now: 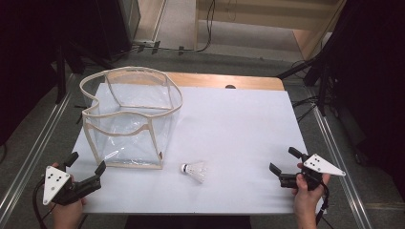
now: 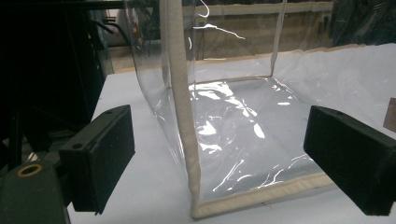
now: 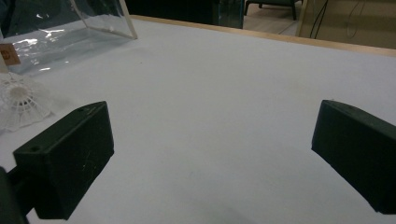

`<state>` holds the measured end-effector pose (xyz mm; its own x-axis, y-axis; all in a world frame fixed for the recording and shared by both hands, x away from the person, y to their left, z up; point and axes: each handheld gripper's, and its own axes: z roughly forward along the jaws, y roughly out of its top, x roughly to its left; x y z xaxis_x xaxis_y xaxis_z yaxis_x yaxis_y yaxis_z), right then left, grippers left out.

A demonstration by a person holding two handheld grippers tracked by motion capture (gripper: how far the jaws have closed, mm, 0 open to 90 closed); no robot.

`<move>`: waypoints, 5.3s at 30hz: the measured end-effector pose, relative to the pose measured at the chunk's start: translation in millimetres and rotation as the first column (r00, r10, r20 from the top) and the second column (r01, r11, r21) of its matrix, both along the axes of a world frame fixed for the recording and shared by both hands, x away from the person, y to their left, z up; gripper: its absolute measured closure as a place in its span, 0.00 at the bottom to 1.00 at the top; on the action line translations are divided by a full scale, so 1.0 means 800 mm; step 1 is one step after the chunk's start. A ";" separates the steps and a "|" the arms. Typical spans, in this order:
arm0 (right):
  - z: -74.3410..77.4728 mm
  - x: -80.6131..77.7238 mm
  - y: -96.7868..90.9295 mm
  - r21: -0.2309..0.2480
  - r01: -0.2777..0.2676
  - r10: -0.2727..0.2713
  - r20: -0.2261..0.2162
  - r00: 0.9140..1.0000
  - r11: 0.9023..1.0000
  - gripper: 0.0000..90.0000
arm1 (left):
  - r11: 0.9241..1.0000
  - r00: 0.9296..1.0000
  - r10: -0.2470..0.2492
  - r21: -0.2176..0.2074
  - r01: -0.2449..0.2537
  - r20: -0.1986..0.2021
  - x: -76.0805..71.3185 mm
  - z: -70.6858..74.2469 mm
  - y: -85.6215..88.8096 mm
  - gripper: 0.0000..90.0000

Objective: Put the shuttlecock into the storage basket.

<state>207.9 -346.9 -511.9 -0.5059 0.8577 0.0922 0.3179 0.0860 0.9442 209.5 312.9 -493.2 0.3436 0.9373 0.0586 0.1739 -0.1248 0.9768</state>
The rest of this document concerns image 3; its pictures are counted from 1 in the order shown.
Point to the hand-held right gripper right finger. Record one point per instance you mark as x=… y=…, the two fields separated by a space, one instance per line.
x=358 y=149

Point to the clear plastic bag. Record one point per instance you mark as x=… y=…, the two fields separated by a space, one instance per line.
x=59 y=34

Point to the white plastic shuttlecock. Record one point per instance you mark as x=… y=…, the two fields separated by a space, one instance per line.
x=19 y=99

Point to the beige cabinet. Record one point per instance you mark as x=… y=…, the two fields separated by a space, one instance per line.
x=348 y=21

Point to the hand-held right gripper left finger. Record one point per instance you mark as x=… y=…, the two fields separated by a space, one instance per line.
x=65 y=158

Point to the dark chair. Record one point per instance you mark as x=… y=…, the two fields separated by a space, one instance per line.
x=274 y=5

